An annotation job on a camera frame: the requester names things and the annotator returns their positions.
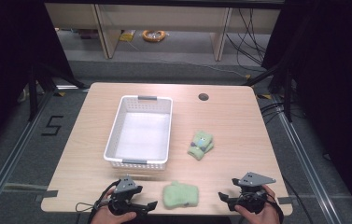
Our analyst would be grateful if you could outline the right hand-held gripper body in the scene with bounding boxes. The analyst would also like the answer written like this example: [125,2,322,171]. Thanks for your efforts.
[228,171,277,215]

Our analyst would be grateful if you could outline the black floor cables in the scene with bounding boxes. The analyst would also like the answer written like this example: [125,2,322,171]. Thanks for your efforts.
[259,100,306,126]

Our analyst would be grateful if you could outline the black metal stand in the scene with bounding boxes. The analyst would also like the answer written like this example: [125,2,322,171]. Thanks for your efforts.
[241,61,293,123]
[26,61,88,123]

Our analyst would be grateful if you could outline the light wooden shelf unit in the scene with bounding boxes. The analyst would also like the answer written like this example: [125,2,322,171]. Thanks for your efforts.
[44,2,282,62]

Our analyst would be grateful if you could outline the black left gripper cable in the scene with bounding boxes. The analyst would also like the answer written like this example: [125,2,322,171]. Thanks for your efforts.
[75,180,121,224]

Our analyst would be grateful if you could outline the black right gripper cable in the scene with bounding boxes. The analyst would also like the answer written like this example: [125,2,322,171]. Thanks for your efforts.
[257,186,286,224]

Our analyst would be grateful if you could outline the dark curtain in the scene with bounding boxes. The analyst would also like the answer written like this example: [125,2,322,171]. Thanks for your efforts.
[260,0,352,218]
[0,0,76,161]

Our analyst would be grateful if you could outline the green glove with face print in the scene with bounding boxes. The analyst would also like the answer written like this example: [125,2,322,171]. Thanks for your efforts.
[187,130,215,161]

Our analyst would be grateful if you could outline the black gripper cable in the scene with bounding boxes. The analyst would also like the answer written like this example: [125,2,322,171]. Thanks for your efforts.
[257,186,286,224]
[75,180,121,224]

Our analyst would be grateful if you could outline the silver metal floor rail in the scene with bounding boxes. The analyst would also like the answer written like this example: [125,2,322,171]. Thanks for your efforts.
[271,92,344,224]
[0,89,55,217]

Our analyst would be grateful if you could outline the white plastic basket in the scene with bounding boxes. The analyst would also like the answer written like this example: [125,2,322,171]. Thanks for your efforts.
[103,94,174,171]

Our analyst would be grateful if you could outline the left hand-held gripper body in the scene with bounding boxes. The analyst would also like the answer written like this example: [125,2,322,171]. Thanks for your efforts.
[107,175,144,217]

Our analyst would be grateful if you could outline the person's left hand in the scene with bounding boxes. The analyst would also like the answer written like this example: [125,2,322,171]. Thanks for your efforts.
[90,186,138,224]

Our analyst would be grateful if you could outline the thin white floor cable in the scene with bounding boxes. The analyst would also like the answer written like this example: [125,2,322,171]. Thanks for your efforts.
[126,39,250,79]

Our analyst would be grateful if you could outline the yellow packet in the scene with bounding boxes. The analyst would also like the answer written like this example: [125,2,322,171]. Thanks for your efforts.
[119,29,137,43]

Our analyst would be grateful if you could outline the black hanging cables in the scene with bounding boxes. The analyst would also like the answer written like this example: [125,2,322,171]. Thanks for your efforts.
[225,8,269,67]

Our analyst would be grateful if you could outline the person's right hand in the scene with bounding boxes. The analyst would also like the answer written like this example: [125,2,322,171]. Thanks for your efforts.
[233,184,281,224]

